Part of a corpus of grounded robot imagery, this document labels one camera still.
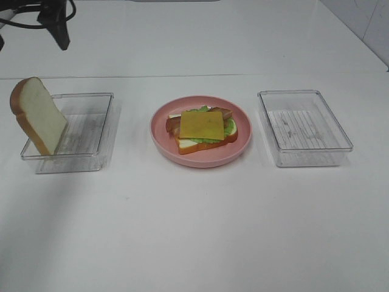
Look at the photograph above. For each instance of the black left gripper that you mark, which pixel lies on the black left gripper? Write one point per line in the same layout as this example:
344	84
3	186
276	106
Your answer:
53	12

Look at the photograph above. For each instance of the bread slice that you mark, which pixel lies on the bread slice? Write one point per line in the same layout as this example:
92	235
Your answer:
37	114
187	146

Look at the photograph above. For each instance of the yellow cheese slice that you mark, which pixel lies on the yellow cheese slice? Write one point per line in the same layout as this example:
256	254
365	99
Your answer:
202	125

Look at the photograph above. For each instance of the long bacon strip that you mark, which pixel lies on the long bacon strip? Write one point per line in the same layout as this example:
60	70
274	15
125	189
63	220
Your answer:
226	113

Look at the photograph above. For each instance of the green lettuce leaf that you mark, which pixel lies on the green lettuce leaf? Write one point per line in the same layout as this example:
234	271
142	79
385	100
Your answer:
206	124

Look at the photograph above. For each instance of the left clear plastic tray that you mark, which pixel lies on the left clear plastic tray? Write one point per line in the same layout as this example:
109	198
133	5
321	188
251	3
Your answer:
88	139

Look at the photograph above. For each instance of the clear plastic tray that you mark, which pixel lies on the clear plastic tray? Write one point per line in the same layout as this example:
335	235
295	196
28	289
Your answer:
301	129
88	139

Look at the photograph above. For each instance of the pink round plate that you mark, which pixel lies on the pink round plate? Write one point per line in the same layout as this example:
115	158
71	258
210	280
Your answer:
204	158

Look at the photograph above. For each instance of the right clear plastic tray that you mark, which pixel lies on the right clear plastic tray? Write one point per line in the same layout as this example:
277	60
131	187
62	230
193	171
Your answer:
301	129

